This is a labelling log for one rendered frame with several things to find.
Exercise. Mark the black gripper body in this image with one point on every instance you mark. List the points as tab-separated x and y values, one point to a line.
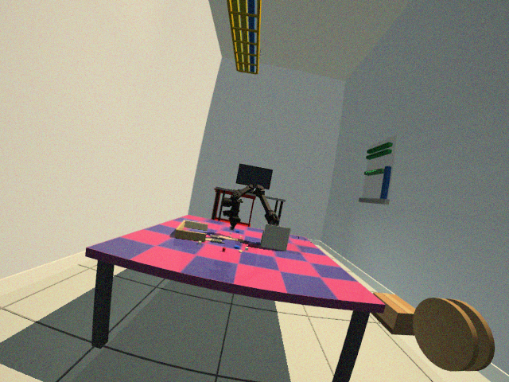
234	217

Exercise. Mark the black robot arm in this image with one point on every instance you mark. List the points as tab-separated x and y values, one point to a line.
234	202

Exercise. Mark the tan u-shaped wall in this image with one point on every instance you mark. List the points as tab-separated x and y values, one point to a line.
192	230

